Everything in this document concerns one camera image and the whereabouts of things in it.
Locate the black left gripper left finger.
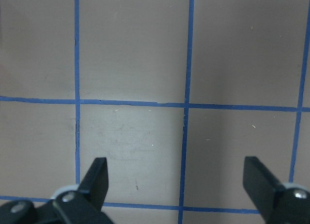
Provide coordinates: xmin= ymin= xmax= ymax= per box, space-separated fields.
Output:
xmin=52 ymin=157 xmax=114 ymax=224

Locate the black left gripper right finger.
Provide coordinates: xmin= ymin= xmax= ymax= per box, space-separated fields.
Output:
xmin=243 ymin=156 xmax=310 ymax=224

